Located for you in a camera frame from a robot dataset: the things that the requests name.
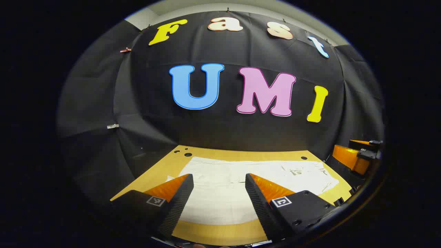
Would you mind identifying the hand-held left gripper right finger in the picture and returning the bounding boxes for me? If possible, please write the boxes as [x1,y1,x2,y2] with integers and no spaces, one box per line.
[245,173,337,242]

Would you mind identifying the black backdrop cloth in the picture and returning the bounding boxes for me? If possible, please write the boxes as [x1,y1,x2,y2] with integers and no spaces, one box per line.
[57,10,384,207]

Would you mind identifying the white jeans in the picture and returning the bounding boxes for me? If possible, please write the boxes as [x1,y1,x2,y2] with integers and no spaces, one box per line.
[167,157,340,226]

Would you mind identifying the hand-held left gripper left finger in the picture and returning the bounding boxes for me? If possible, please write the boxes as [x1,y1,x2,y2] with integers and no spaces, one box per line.
[110,174,194,240]

